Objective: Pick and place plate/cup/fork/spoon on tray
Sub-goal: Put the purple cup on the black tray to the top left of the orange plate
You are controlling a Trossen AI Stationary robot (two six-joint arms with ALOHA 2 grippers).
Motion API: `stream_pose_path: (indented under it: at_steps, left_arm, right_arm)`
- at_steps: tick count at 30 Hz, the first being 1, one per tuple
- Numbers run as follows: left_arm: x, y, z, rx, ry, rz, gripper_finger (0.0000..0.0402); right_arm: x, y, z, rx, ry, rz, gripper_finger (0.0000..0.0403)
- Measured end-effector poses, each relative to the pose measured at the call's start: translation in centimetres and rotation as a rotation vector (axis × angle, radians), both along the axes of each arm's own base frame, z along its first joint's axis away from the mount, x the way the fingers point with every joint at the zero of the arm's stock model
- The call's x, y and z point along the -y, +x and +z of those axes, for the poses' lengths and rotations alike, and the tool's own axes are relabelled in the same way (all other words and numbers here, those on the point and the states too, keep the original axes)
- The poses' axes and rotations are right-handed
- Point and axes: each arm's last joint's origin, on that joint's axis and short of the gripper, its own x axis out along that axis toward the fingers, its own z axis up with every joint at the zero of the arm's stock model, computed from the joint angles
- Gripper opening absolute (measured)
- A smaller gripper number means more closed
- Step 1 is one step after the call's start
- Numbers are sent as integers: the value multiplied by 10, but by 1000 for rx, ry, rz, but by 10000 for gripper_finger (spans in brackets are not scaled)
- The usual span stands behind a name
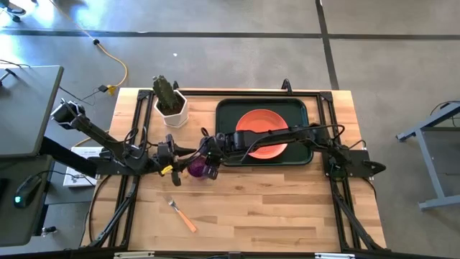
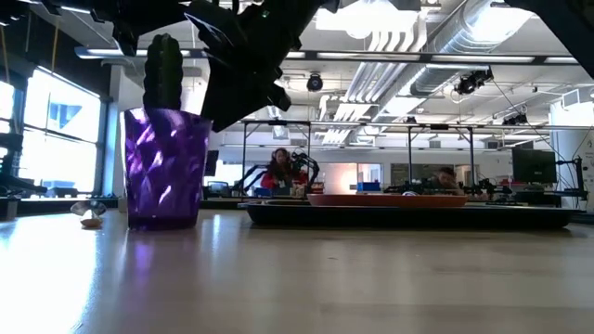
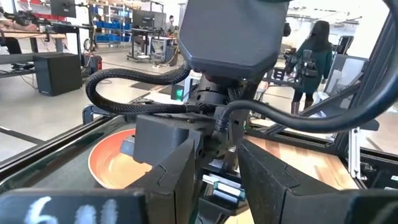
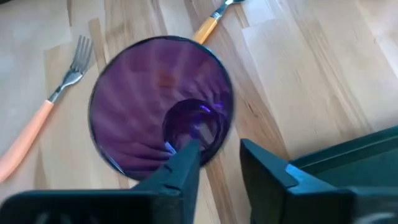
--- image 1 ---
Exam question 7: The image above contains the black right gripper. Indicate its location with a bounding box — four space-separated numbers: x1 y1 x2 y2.
196 133 226 181

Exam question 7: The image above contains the grey metal table frame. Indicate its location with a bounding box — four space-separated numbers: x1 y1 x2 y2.
395 101 460 212

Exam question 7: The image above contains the orange plastic plate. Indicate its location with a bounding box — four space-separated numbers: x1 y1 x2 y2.
235 109 290 160

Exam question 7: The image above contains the grey desk top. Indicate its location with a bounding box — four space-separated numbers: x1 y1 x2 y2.
0 65 65 158

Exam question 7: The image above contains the aluminium angle bracket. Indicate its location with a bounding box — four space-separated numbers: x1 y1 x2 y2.
314 253 356 259
113 251 155 259

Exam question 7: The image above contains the purple faceted plastic cup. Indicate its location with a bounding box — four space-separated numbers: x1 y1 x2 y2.
187 157 210 179

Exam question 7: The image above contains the office chair base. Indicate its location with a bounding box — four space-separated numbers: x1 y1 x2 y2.
0 0 27 23

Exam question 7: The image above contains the dark desk surface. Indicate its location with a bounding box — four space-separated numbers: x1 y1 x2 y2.
0 154 55 247

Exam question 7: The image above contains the white cardboard box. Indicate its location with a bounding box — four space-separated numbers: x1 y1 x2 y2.
63 146 105 188

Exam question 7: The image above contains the yellow extension cable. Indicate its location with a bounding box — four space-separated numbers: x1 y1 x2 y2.
48 0 129 96

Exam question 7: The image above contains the black computer mouse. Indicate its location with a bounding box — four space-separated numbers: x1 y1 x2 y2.
13 174 43 209

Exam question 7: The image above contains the green cactus plant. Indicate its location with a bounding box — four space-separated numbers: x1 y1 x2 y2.
152 74 180 111

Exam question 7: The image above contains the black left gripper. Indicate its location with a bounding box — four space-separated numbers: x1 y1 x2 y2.
156 133 197 187

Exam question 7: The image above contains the dark green plastic tray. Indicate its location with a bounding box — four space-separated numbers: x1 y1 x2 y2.
214 97 314 167

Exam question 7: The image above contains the fork with orange handle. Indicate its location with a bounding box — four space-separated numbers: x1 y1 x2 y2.
163 195 198 234

